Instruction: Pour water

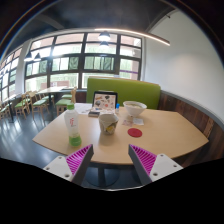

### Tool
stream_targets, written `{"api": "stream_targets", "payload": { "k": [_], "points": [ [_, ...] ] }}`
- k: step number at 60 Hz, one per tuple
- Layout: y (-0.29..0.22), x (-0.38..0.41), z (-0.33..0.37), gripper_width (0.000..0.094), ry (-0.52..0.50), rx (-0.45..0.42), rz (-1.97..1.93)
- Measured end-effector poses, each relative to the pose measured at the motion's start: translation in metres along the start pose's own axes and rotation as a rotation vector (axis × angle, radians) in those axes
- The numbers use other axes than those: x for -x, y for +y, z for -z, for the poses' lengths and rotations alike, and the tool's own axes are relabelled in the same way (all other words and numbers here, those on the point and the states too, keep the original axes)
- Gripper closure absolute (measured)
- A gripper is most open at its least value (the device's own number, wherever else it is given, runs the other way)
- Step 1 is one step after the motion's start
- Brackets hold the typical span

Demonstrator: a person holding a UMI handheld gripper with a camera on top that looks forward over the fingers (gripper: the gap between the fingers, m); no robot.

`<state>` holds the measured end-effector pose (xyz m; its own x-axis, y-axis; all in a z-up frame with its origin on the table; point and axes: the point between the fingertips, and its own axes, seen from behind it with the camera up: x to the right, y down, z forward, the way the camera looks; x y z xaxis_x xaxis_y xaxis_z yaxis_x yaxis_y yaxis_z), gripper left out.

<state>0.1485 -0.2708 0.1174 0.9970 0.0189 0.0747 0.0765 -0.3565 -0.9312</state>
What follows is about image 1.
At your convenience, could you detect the red round coaster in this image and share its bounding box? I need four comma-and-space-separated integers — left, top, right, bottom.
128, 128, 142, 137

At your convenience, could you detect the wooden chair green seat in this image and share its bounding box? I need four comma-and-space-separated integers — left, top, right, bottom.
29, 92, 48, 117
15, 94, 27, 116
55, 88, 77, 114

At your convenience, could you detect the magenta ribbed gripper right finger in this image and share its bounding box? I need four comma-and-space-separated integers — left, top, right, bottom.
128, 144, 182, 185

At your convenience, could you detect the standing menu card display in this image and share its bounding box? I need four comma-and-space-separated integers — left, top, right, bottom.
92, 91, 117, 112

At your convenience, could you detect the white ceramic bowl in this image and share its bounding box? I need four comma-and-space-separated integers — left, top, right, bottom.
123, 101, 147, 117

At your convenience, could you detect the long linear ceiling light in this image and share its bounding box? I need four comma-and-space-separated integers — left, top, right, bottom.
94, 27, 170, 46

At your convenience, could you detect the black pendant lamp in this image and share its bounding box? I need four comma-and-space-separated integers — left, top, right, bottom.
98, 31, 110, 41
24, 51, 33, 62

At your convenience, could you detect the black pendant lamp left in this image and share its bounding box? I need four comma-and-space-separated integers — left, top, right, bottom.
24, 51, 33, 62

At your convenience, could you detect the small blue-capped bottle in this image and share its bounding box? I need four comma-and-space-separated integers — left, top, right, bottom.
115, 103, 120, 113

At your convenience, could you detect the background wooden table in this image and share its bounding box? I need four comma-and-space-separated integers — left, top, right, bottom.
39, 86, 65, 121

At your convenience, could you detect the paper noodle cup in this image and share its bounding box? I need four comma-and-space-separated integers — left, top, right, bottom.
99, 114, 119, 135

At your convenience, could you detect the paper receipt on table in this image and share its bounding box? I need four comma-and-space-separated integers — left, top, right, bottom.
122, 117, 144, 127

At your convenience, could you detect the white bottle with green cap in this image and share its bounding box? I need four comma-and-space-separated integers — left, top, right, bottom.
64, 103, 81, 147

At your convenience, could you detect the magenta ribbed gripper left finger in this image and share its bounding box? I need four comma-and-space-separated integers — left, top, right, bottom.
44, 144, 94, 185

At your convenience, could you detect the large black-framed window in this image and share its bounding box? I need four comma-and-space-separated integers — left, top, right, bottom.
25, 32, 142, 91

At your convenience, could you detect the dark small box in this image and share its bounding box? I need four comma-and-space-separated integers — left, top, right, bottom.
88, 111, 100, 117

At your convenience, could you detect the green bench backrest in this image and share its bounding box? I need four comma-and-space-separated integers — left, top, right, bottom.
86, 77, 161, 109

